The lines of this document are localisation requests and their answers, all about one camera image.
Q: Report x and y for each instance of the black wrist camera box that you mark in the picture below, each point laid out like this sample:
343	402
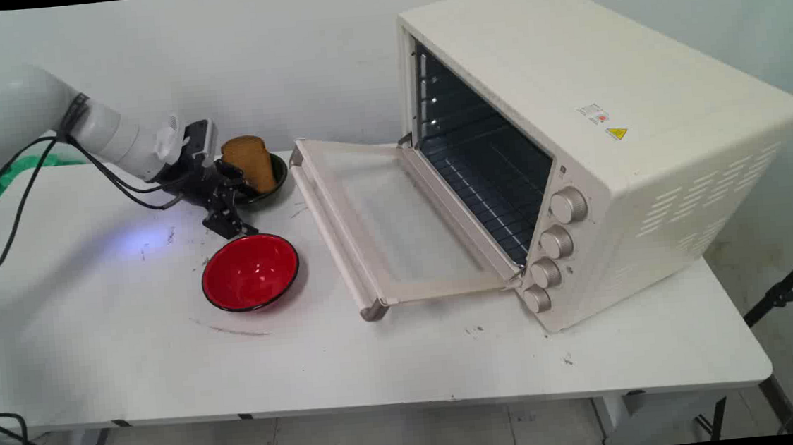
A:
198	142

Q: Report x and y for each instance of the red bowl with black rim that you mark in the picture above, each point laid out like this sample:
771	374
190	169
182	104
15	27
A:
250	271

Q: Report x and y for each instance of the white label sticker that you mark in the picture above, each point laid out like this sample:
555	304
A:
593	113

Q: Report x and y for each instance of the yellow warning sticker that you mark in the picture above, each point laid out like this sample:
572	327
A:
617	133

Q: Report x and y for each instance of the dark green bowl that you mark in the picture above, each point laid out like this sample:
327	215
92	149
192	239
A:
278	179

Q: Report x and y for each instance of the black tripod stand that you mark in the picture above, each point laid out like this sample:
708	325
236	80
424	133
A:
784	291

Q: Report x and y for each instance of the cream toaster oven body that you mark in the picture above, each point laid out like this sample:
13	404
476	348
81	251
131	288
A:
643	125

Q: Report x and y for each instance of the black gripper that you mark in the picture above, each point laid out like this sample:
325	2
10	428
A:
191	180

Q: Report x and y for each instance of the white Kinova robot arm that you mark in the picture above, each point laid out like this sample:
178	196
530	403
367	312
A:
27	110

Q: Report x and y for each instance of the silver oven knob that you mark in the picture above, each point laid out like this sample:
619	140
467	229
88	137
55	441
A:
556	242
536	299
545	272
568	205

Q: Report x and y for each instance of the cream glass oven door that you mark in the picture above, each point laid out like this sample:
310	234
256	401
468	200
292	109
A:
382	223

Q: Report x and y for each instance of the brown toast slice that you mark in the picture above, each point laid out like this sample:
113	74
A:
251	162

